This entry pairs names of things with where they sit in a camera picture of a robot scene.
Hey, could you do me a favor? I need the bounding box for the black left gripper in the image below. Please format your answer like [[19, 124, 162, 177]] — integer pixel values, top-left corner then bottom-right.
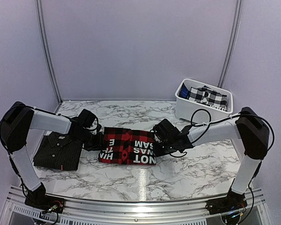
[[74, 129, 105, 151]]

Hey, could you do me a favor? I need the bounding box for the red black plaid shirt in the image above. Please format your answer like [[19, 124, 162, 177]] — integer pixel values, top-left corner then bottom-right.
[[98, 127, 156, 165]]

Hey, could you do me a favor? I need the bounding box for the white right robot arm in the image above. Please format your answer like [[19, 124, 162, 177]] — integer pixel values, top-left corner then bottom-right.
[[150, 107, 275, 210]]

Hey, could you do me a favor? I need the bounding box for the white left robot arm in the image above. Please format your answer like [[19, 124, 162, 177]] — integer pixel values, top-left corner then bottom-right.
[[0, 101, 101, 209]]

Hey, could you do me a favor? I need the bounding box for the black pinstripe folded shirt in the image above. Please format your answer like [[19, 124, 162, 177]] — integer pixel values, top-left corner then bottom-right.
[[33, 132, 83, 171]]

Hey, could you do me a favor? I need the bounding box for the white plastic bin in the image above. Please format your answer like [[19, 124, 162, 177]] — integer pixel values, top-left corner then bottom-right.
[[175, 79, 234, 123]]

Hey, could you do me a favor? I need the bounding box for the blue folded garment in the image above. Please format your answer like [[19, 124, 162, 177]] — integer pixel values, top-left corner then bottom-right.
[[179, 84, 190, 99]]

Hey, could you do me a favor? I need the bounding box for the black white plaid shirt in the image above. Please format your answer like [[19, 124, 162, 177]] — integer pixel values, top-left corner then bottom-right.
[[189, 86, 228, 111]]

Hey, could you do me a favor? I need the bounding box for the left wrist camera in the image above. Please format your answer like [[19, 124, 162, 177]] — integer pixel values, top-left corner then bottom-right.
[[78, 109, 102, 132]]

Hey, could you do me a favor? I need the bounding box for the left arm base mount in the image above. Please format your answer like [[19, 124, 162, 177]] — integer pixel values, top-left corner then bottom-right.
[[25, 194, 65, 225]]

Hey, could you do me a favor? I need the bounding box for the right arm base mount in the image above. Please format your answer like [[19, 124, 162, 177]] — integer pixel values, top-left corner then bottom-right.
[[205, 197, 247, 225]]

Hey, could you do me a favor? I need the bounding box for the aluminium front frame rail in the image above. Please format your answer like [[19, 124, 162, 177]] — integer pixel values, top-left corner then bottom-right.
[[0, 186, 273, 225]]

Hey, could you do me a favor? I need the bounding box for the left wall corner profile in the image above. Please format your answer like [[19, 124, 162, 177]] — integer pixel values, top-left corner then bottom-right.
[[35, 0, 63, 104]]

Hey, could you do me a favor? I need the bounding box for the wall corner profile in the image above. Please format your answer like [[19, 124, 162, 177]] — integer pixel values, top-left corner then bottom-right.
[[35, 0, 63, 104], [217, 0, 243, 88]]

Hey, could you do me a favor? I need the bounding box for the right wall corner profile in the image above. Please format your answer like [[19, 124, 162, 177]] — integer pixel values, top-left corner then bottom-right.
[[217, 0, 243, 88]]

